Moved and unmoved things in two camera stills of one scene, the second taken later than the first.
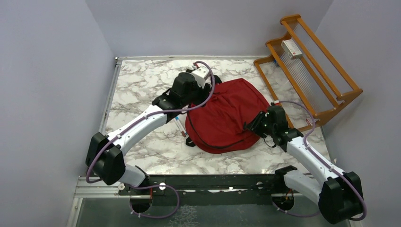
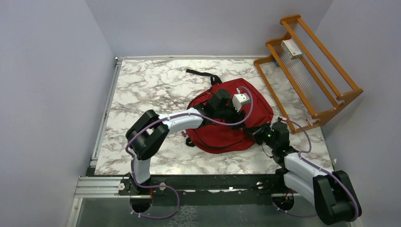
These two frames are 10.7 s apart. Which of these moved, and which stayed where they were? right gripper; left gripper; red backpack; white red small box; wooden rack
Moved: right gripper; left gripper
Stayed: white red small box; wooden rack; red backpack
